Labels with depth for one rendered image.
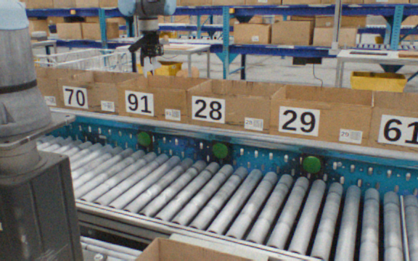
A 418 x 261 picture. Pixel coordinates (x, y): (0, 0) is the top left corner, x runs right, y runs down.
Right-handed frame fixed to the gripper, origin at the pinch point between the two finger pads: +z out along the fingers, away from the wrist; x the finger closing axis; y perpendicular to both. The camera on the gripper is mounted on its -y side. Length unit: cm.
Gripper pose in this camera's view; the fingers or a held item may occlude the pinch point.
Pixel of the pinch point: (148, 73)
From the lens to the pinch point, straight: 179.5
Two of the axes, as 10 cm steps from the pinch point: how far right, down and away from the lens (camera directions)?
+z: 0.2, 9.5, 3.2
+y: 9.1, 1.1, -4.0
